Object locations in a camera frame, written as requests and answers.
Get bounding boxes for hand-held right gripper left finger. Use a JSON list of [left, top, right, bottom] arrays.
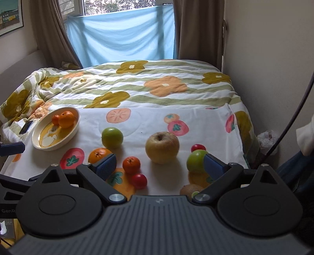
[[36, 154, 127, 204]]

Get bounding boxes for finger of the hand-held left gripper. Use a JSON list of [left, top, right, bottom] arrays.
[[0, 174, 47, 195], [0, 142, 25, 157]]

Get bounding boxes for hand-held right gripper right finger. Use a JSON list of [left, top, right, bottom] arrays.
[[192, 153, 282, 204]]

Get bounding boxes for large orange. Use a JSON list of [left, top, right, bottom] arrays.
[[58, 111, 76, 129], [88, 148, 113, 164]]

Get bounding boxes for green apple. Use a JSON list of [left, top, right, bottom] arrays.
[[186, 150, 209, 174], [101, 127, 123, 149]]

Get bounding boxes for brown kiwi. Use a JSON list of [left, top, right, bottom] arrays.
[[180, 184, 204, 199]]

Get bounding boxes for cream plate with cartoon print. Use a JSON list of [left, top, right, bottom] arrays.
[[31, 107, 80, 152]]

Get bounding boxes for large yellow apple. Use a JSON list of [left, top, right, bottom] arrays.
[[145, 132, 180, 164]]

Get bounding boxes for black phone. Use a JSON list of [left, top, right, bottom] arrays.
[[19, 120, 34, 135]]

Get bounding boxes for white plastic bag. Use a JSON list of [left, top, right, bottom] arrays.
[[257, 130, 279, 155]]

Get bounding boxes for white persimmon print sheet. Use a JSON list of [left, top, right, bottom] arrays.
[[0, 103, 249, 197]]

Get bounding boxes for beige headboard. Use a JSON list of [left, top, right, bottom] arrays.
[[0, 50, 47, 105]]

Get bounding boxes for person's leg in jeans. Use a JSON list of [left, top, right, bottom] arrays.
[[277, 150, 314, 195]]

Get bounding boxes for white garment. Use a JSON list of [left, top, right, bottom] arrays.
[[296, 123, 314, 156]]

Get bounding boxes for floral pillow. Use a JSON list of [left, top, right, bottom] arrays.
[[61, 61, 82, 71]]

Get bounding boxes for floral striped quilt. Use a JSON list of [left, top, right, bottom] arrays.
[[0, 59, 261, 158]]

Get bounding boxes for brown curtain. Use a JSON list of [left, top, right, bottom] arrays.
[[173, 0, 225, 73], [29, 0, 83, 69]]

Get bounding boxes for light blue window cloth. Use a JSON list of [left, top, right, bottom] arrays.
[[67, 4, 175, 68]]

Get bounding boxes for window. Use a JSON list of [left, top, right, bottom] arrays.
[[55, 0, 174, 24]]

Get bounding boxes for black cable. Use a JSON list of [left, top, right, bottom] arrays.
[[253, 73, 314, 168]]

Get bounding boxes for framed wall picture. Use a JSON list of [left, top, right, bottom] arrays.
[[0, 0, 25, 37]]

